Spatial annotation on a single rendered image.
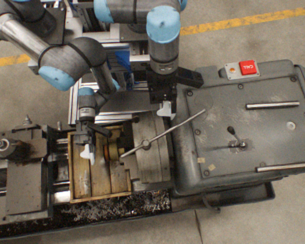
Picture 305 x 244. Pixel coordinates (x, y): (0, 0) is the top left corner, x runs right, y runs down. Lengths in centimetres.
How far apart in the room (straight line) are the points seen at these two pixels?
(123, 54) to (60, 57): 52
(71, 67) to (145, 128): 35
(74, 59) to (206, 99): 51
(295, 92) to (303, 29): 205
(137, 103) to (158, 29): 159
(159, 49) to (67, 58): 41
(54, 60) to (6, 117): 181
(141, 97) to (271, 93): 129
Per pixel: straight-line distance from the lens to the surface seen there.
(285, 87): 114
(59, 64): 92
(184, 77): 71
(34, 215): 137
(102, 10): 70
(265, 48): 285
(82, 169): 135
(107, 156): 110
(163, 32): 58
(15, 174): 138
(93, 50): 95
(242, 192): 171
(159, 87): 72
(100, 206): 162
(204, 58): 262
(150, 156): 96
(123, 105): 214
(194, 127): 96
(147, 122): 100
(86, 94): 120
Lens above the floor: 217
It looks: 71 degrees down
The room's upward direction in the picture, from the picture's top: 3 degrees counter-clockwise
